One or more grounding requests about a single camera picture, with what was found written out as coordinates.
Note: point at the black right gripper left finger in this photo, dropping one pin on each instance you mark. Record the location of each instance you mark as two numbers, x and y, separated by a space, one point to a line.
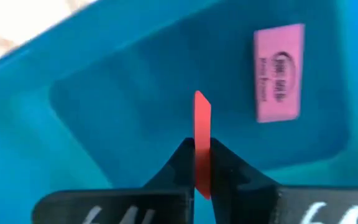
135 205

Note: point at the blue plastic bin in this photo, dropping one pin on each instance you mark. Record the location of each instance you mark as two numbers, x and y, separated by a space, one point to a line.
104 109

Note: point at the pink eraser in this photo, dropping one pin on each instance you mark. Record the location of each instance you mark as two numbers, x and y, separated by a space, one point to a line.
278 74

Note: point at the red eraser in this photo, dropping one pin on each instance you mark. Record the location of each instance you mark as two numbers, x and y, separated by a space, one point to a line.
202 124

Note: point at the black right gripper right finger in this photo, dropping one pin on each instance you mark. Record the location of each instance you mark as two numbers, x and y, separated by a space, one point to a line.
259 205

